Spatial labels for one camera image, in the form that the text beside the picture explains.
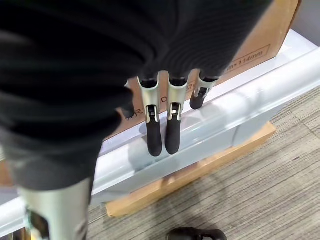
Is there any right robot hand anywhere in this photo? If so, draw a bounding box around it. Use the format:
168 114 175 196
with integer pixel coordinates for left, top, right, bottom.
0 0 276 240

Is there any white plastic box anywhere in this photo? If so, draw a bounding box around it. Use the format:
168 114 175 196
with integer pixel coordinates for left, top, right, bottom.
0 27 320 229

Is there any printed brown cardboard box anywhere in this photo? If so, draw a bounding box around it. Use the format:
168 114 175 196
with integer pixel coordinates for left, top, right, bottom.
102 0 300 143

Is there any flat brown cardboard base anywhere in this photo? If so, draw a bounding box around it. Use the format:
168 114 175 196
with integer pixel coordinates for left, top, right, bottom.
104 121 278 218

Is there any dark robot foot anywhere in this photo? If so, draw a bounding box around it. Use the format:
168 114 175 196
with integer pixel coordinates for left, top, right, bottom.
166 227 228 240

